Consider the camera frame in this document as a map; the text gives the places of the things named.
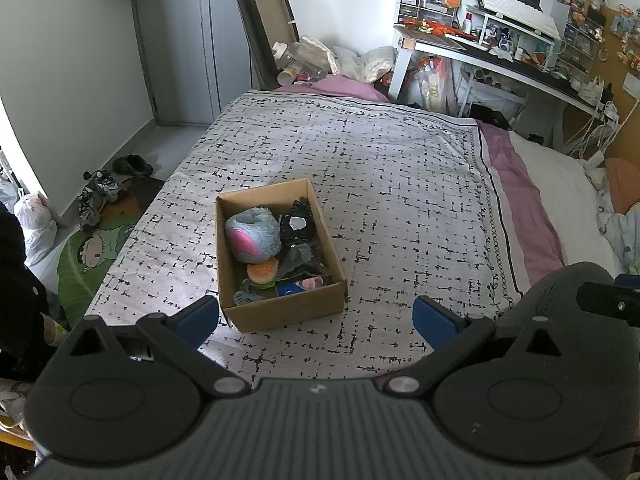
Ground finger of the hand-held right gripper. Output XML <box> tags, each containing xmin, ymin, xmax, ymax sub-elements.
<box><xmin>576</xmin><ymin>281</ymin><xmax>640</xmax><ymax>329</ymax></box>

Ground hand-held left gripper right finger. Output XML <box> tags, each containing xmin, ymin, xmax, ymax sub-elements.
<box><xmin>382</xmin><ymin>296</ymin><xmax>571</xmax><ymax>401</ymax></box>

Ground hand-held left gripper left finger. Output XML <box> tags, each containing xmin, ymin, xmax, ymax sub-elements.
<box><xmin>55</xmin><ymin>296</ymin><xmax>253</xmax><ymax>401</ymax></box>

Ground blue denim crochet-edged pouch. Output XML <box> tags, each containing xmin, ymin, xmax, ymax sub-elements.
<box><xmin>233</xmin><ymin>279</ymin><xmax>266</xmax><ymax>307</ymax></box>

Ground burger plush toy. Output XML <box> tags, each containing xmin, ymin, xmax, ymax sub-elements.
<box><xmin>246</xmin><ymin>258</ymin><xmax>281</xmax><ymax>290</ymax></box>

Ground brown cardboard box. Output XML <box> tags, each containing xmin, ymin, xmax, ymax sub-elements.
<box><xmin>214</xmin><ymin>178</ymin><xmax>349</xmax><ymax>334</ymax></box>

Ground blue and pink plush toy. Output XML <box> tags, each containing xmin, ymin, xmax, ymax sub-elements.
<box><xmin>224</xmin><ymin>208</ymin><xmax>282</xmax><ymax>265</ymax></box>

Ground blue tissue packet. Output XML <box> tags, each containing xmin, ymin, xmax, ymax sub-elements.
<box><xmin>276</xmin><ymin>275</ymin><xmax>327</xmax><ymax>297</ymax></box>

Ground black lace accessory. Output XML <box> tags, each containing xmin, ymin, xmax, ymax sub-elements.
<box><xmin>278</xmin><ymin>199</ymin><xmax>317</xmax><ymax>242</ymax></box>

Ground person's grey trouser leg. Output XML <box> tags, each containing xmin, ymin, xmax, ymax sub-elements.
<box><xmin>492</xmin><ymin>261</ymin><xmax>637</xmax><ymax>462</ymax></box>

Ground light blue printed cloth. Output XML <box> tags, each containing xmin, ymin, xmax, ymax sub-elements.
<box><xmin>596</xmin><ymin>194</ymin><xmax>640</xmax><ymax>277</ymax></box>

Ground orange pillow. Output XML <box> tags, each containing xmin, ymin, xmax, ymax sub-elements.
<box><xmin>604</xmin><ymin>157</ymin><xmax>640</xmax><ymax>214</ymax></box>

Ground green cartoon floor mat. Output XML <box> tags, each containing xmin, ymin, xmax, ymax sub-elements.
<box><xmin>56</xmin><ymin>214</ymin><xmax>139</xmax><ymax>329</ymax></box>

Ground pink bed sheet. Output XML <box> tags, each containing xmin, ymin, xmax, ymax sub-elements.
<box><xmin>271</xmin><ymin>74</ymin><xmax>567</xmax><ymax>297</ymax></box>

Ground white black-patterned blanket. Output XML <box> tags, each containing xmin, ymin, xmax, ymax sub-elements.
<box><xmin>84</xmin><ymin>89</ymin><xmax>524</xmax><ymax>379</ymax></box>

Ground pair of sneakers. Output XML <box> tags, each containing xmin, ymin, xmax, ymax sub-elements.
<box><xmin>76</xmin><ymin>169</ymin><xmax>129</xmax><ymax>227</ymax></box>

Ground black slippers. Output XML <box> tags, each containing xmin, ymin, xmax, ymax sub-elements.
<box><xmin>111</xmin><ymin>154</ymin><xmax>154</xmax><ymax>177</ymax></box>

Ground person's black clothing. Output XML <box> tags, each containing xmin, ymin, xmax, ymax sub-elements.
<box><xmin>0</xmin><ymin>201</ymin><xmax>52</xmax><ymax>379</ymax></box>

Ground white garbage bag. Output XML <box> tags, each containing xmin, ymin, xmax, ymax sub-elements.
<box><xmin>13</xmin><ymin>192</ymin><xmax>59</xmax><ymax>267</ymax></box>

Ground black bag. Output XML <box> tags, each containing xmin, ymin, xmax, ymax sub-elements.
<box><xmin>474</xmin><ymin>102</ymin><xmax>517</xmax><ymax>132</ymax></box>

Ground white printed shopping bag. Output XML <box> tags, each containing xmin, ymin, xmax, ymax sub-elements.
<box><xmin>416</xmin><ymin>57</ymin><xmax>459</xmax><ymax>112</ymax></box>

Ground white desk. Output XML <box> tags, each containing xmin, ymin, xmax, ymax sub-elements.
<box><xmin>388</xmin><ymin>26</ymin><xmax>622</xmax><ymax>127</ymax></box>

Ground white desk shelf riser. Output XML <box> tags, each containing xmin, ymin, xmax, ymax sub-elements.
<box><xmin>466</xmin><ymin>4</ymin><xmax>562</xmax><ymax>62</ymax></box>

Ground grey wardrobe door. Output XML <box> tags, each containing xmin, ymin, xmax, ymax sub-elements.
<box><xmin>130</xmin><ymin>0</ymin><xmax>252</xmax><ymax>129</ymax></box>

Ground pile of white plastic bags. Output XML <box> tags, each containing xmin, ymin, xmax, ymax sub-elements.
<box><xmin>294</xmin><ymin>34</ymin><xmax>399</xmax><ymax>84</ymax></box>

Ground clear plastic bottle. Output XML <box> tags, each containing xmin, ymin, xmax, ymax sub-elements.
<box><xmin>271</xmin><ymin>41</ymin><xmax>302</xmax><ymax>69</ymax></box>

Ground white keyboard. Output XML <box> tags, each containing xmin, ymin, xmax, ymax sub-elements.
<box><xmin>476</xmin><ymin>0</ymin><xmax>562</xmax><ymax>37</ymax></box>

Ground large flat cardboard box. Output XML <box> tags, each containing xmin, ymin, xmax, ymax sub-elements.
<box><xmin>234</xmin><ymin>0</ymin><xmax>302</xmax><ymax>91</ymax></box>

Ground small storage drawer unit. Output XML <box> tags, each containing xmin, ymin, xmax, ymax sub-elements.
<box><xmin>398</xmin><ymin>0</ymin><xmax>459</xmax><ymax>29</ymax></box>

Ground white cables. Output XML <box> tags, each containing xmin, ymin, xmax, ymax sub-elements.
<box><xmin>564</xmin><ymin>101</ymin><xmax>622</xmax><ymax>162</ymax></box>

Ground white wire rack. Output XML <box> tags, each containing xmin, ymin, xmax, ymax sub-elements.
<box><xmin>456</xmin><ymin>66</ymin><xmax>532</xmax><ymax>122</ymax></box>

